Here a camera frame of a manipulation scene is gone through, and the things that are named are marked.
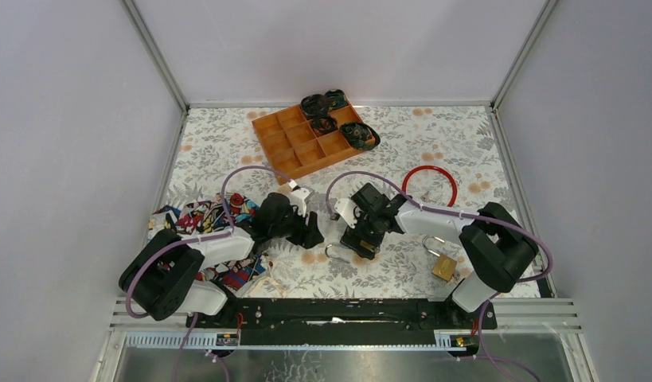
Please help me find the colourful comic print cloth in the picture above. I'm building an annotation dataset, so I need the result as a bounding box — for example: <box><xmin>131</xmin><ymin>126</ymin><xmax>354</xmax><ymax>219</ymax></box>
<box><xmin>147</xmin><ymin>193</ymin><xmax>271</xmax><ymax>293</ymax></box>

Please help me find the brass padlock with long shackle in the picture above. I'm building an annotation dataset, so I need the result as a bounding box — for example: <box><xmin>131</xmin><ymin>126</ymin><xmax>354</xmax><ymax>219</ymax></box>
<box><xmin>323</xmin><ymin>240</ymin><xmax>382</xmax><ymax>263</ymax></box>

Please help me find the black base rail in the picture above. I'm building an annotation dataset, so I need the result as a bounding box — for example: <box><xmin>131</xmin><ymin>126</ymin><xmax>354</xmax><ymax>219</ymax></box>
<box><xmin>187</xmin><ymin>298</ymin><xmax>498</xmax><ymax>346</ymax></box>

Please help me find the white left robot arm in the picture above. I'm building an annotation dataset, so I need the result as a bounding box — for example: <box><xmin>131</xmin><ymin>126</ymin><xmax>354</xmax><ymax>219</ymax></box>
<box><xmin>119</xmin><ymin>187</ymin><xmax>324</xmax><ymax>327</ymax></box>

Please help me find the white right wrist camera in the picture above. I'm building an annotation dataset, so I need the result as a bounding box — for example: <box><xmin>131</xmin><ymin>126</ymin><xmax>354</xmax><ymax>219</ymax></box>
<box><xmin>330</xmin><ymin>198</ymin><xmax>357</xmax><ymax>228</ymax></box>

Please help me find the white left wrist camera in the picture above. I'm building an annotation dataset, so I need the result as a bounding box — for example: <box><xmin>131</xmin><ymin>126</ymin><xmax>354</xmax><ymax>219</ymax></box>
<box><xmin>287</xmin><ymin>179</ymin><xmax>314</xmax><ymax>217</ymax></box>

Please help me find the red cable lock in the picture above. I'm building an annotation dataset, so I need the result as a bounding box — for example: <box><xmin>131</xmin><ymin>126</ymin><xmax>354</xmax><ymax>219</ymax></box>
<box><xmin>401</xmin><ymin>165</ymin><xmax>459</xmax><ymax>207</ymax></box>

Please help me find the dark rolled sock middle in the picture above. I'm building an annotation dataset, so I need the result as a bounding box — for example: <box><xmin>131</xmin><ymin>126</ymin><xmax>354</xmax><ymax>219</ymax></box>
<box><xmin>310</xmin><ymin>115</ymin><xmax>338</xmax><ymax>136</ymax></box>

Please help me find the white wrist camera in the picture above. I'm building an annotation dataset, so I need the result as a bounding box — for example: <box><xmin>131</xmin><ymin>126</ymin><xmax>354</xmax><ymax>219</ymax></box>
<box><xmin>287</xmin><ymin>179</ymin><xmax>314</xmax><ymax>217</ymax></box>
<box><xmin>330</xmin><ymin>198</ymin><xmax>357</xmax><ymax>228</ymax></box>

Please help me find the dark green rolled sock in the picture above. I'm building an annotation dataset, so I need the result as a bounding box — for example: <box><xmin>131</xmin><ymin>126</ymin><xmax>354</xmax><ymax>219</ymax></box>
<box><xmin>324</xmin><ymin>89</ymin><xmax>349</xmax><ymax>111</ymax></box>

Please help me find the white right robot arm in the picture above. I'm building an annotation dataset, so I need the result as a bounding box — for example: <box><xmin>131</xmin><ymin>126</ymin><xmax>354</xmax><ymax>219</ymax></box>
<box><xmin>334</xmin><ymin>183</ymin><xmax>539</xmax><ymax>328</ymax></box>

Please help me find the dark rolled sock right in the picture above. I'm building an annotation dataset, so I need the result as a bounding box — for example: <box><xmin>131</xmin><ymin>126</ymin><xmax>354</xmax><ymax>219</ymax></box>
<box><xmin>339</xmin><ymin>122</ymin><xmax>381</xmax><ymax>151</ymax></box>

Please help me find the orange compartment tray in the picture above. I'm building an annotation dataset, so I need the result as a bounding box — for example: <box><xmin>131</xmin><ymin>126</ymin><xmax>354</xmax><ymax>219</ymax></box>
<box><xmin>252</xmin><ymin>97</ymin><xmax>364</xmax><ymax>179</ymax></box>

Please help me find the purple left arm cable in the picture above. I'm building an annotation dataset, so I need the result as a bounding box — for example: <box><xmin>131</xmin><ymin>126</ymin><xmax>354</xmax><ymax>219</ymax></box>
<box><xmin>125</xmin><ymin>165</ymin><xmax>295</xmax><ymax>382</ymax></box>

